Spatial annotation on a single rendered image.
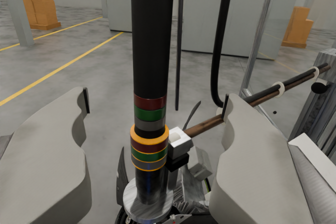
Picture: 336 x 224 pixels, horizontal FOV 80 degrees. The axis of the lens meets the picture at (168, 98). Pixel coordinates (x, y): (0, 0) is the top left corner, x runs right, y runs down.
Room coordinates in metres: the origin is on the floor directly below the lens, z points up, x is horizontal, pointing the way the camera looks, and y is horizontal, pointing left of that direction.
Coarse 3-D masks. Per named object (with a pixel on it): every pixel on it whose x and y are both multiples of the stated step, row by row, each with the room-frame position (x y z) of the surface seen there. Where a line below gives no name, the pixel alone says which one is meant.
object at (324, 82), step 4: (316, 80) 0.55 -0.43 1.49; (320, 80) 0.55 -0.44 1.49; (324, 80) 0.54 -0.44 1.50; (312, 84) 0.55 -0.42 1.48; (316, 84) 0.54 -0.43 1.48; (320, 84) 0.53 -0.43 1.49; (324, 84) 0.53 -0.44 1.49; (312, 88) 0.54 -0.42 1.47; (316, 88) 0.53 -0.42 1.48; (320, 88) 0.53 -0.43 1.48; (324, 88) 0.53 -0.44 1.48; (316, 92) 0.53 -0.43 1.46; (320, 92) 0.53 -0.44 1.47
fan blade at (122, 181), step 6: (120, 156) 0.56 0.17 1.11; (120, 162) 0.53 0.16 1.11; (120, 168) 0.51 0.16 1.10; (120, 174) 0.49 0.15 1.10; (126, 174) 0.44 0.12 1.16; (120, 180) 0.48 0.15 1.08; (126, 180) 0.42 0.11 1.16; (120, 186) 0.48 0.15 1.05; (120, 192) 0.47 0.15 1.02; (120, 198) 0.46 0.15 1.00; (120, 204) 0.46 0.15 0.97
